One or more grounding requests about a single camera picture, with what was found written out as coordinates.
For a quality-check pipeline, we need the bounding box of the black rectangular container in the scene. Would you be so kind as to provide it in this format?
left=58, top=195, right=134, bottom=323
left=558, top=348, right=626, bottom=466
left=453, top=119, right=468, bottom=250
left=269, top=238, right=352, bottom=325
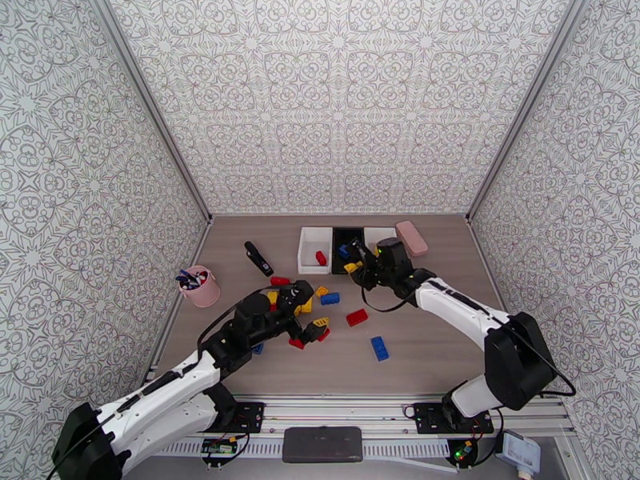
left=330, top=226, right=366, bottom=276

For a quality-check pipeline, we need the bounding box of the white slotted cable duct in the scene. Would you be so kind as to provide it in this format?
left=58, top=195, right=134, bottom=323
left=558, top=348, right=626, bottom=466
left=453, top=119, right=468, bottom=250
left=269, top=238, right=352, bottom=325
left=165, top=439, right=454, bottom=461

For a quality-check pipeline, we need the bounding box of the white rectangular container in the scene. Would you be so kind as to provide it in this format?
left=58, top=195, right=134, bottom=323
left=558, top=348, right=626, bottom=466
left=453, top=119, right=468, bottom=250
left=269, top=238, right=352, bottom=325
left=297, top=226, right=334, bottom=276
left=363, top=226, right=399, bottom=247

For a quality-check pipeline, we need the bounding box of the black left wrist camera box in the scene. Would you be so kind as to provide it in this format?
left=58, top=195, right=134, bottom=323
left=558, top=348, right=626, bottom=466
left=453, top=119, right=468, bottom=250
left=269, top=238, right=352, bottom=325
left=278, top=280, right=315, bottom=314

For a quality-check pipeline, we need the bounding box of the green circuit board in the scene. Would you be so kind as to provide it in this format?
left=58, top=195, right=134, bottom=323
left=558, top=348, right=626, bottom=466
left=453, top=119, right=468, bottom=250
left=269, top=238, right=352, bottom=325
left=447, top=438, right=478, bottom=467
left=201, top=437, right=237, bottom=457

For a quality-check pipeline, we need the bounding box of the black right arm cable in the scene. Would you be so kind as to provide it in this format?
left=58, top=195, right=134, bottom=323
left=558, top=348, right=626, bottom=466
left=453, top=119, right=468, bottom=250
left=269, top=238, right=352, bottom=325
left=361, top=287, right=577, bottom=397

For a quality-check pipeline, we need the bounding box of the black rectangular pad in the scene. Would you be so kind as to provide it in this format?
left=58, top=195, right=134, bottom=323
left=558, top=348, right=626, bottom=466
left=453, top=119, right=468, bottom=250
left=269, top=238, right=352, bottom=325
left=282, top=426, right=363, bottom=464

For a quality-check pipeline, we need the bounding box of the pink pen cup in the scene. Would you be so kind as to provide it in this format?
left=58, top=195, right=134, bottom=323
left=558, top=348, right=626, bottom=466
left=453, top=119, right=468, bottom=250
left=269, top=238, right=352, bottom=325
left=178, top=265, right=222, bottom=309

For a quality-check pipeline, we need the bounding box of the aluminium table edge rail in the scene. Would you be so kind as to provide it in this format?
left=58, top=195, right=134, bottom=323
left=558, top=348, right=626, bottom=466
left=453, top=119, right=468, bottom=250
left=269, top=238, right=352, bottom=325
left=466, top=215, right=546, bottom=400
left=145, top=215, right=215, bottom=385

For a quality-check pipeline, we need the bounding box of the aluminium frame post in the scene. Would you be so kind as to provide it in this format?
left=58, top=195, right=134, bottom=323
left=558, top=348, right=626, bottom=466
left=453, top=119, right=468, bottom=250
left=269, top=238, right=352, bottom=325
left=465, top=0, right=596, bottom=225
left=86, top=0, right=215, bottom=225

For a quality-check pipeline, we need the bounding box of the aluminium front rail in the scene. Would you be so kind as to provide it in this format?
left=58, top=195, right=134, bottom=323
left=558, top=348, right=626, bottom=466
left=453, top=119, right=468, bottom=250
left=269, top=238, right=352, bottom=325
left=145, top=393, right=574, bottom=437

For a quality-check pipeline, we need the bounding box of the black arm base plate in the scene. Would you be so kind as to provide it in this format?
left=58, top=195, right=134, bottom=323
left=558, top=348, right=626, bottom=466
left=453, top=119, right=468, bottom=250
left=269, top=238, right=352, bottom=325
left=199, top=401, right=266, bottom=434
left=414, top=402, right=495, bottom=436

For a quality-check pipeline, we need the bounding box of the white labelled device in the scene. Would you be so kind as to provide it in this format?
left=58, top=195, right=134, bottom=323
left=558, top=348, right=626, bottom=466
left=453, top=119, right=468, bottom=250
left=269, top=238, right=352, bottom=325
left=501, top=430, right=542, bottom=477

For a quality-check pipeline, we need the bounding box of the pink eraser case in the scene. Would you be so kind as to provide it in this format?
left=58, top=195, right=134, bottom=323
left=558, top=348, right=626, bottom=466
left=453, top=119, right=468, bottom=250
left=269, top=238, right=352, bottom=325
left=394, top=220, right=430, bottom=258

